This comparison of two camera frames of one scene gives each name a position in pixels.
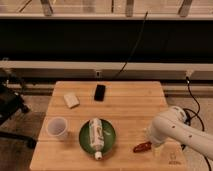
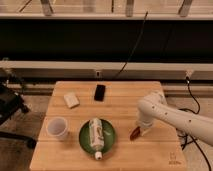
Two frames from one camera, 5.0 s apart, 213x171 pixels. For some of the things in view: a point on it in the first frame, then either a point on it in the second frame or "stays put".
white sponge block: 71,100 stays put
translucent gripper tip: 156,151 to 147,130
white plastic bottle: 96,137 stays put
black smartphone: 99,92 stays put
